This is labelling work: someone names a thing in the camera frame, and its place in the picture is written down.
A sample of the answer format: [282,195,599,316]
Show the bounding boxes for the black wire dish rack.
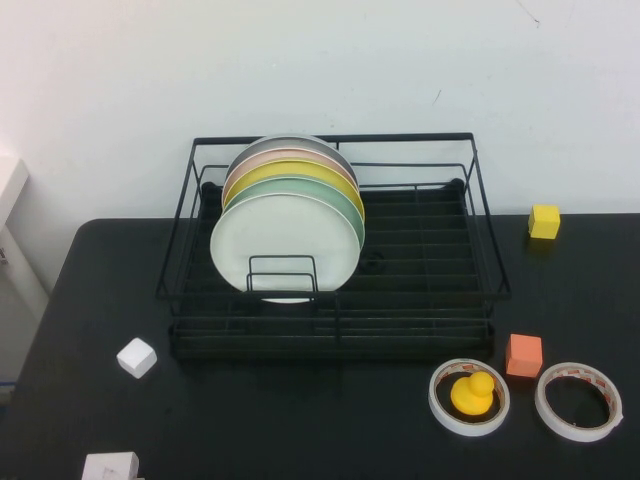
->
[155,132,513,362]

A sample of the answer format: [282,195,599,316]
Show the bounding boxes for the white round plate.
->
[209,194,361,306]

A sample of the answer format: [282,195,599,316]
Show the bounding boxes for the white cabinet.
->
[0,149,51,401]

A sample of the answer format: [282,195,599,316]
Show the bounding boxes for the pink plate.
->
[220,147,362,202]

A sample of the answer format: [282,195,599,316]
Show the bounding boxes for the mint green plate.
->
[223,176,367,251]

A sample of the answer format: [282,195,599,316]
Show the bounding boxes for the white double-sided tape roll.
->
[534,362,625,444]
[428,357,511,438]

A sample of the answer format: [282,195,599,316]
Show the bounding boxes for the black plastic drip tray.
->
[168,178,495,362]

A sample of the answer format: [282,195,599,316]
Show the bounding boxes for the large white block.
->
[81,450,141,480]

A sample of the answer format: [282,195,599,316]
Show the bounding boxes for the orange cube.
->
[504,333,544,378]

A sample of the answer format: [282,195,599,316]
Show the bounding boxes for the yellow cube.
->
[527,203,561,240]

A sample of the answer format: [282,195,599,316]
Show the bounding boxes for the yellow plate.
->
[221,158,366,221]

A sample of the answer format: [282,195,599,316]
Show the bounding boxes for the grey plate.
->
[227,133,359,187]

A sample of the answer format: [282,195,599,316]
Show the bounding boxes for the yellow rubber duck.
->
[449,372,497,417]

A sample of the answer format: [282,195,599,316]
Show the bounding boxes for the small white rounded cube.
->
[115,337,158,380]

